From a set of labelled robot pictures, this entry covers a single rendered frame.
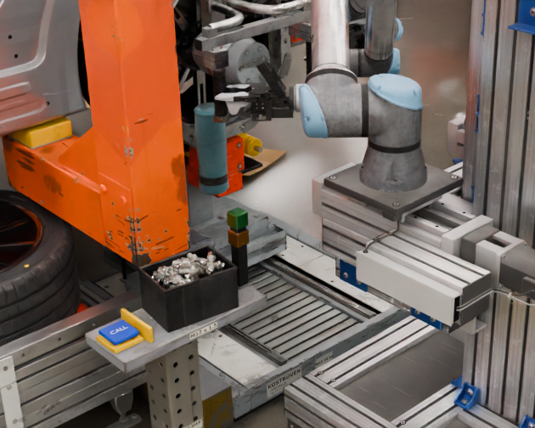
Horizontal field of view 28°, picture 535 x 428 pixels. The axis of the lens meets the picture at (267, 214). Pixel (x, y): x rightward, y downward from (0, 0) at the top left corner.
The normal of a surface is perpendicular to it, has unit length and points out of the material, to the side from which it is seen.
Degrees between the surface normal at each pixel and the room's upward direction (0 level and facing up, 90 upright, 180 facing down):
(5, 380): 90
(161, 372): 90
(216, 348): 0
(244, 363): 0
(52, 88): 90
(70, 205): 90
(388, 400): 0
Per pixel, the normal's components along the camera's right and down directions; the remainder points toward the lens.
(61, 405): 0.65, 0.32
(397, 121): 0.00, 0.45
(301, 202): -0.03, -0.89
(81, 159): -0.76, 0.32
